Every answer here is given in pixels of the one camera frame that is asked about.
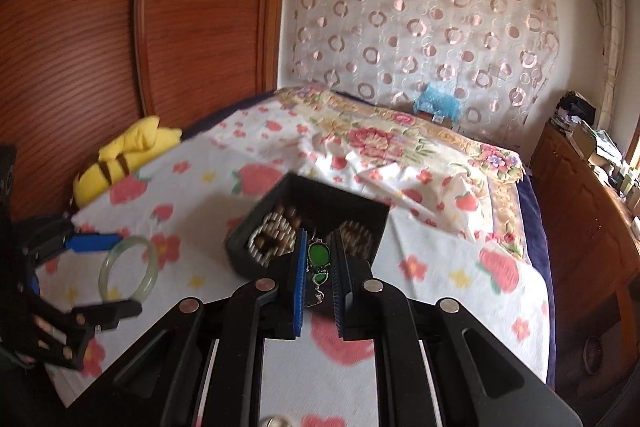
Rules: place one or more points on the wooden cabinet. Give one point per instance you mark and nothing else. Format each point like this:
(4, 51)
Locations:
(590, 227)

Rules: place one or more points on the wooden wardrobe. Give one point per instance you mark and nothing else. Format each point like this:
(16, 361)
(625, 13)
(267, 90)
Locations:
(150, 32)

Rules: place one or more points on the blue lace bag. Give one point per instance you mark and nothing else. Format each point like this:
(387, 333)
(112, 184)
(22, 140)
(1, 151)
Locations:
(439, 103)

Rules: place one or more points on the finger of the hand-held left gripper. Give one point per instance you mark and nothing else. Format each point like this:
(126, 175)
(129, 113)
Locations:
(92, 243)
(107, 309)

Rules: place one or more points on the checked window curtain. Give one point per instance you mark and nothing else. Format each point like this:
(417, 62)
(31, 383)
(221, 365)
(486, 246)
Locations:
(612, 42)

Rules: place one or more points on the strawberry print bed sheet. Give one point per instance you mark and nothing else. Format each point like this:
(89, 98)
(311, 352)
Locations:
(440, 232)

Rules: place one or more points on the dark clothes pile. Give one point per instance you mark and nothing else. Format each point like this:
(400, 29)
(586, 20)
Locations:
(572, 109)

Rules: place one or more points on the yellow striped plush toy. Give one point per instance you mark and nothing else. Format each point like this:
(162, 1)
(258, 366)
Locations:
(125, 157)

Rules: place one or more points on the floral blanket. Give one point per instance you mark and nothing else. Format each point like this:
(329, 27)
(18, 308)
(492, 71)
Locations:
(380, 142)

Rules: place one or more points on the pale jade bangle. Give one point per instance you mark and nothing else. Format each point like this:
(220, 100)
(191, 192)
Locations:
(107, 287)

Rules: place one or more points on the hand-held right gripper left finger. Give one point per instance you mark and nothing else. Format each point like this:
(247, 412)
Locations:
(300, 282)

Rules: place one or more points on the stack of boxes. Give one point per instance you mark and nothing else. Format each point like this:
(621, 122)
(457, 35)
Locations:
(597, 142)

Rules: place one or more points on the black square box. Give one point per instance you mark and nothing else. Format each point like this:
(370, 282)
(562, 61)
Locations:
(250, 252)

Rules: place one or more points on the circle pattern wall curtain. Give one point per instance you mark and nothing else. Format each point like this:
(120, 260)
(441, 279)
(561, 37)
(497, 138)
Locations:
(425, 17)

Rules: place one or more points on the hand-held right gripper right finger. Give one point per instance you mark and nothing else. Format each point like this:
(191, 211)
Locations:
(336, 287)

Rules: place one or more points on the dark blue bed sheet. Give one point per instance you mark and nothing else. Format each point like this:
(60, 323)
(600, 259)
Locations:
(537, 232)

